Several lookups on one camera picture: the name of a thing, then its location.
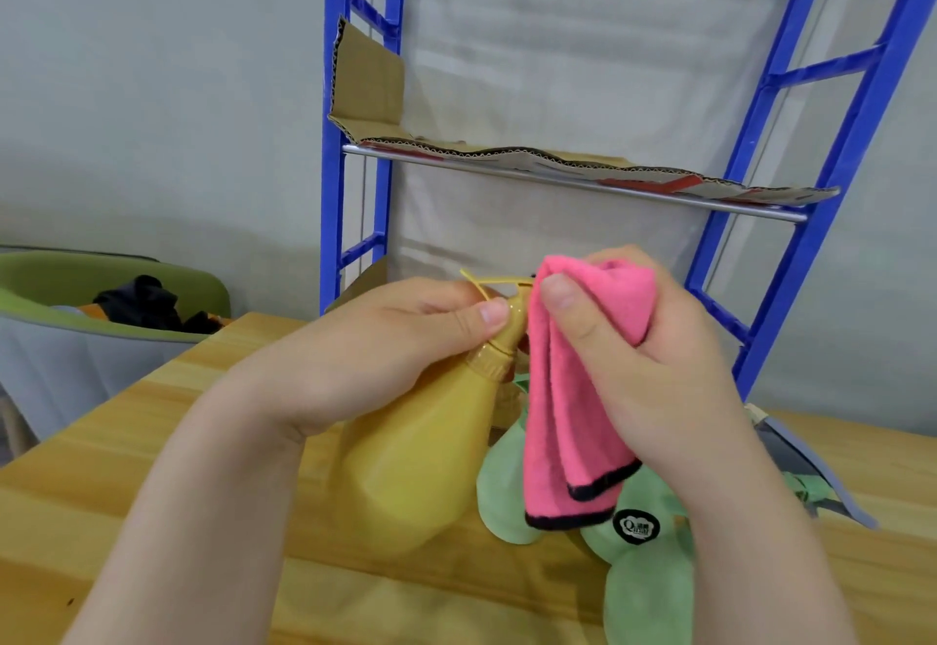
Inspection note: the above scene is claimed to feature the person's right hand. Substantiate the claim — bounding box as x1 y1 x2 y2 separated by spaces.
539 245 758 498

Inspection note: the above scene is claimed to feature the person's left hand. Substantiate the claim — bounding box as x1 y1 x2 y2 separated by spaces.
220 276 512 442

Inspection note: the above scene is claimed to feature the pink cloth with black trim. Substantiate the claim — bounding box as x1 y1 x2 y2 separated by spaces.
523 254 658 531

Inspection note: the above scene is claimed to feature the yellow squeeze bottle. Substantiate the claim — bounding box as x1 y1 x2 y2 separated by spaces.
326 269 536 559

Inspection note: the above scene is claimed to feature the person's left forearm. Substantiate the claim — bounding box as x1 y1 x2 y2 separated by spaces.
62 370 308 645

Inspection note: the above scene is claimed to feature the person's right forearm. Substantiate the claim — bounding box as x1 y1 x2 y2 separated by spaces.
673 426 859 645

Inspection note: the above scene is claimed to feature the blue metal shelf rack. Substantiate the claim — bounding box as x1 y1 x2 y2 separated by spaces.
319 0 937 401

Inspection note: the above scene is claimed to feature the grey flat bag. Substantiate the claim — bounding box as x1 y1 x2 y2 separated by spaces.
745 403 879 530

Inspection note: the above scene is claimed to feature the torn brown cardboard sheet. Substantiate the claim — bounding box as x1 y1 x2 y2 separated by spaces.
327 16 842 208

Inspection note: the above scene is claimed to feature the green plastic fan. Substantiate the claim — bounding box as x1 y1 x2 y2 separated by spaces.
476 372 698 645

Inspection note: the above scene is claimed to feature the white fabric backdrop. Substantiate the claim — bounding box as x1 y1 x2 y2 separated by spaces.
364 0 817 301

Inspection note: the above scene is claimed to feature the black garment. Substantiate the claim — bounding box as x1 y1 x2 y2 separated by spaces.
93 274 225 336

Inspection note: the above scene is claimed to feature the green chair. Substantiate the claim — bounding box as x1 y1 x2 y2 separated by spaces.
0 247 234 449

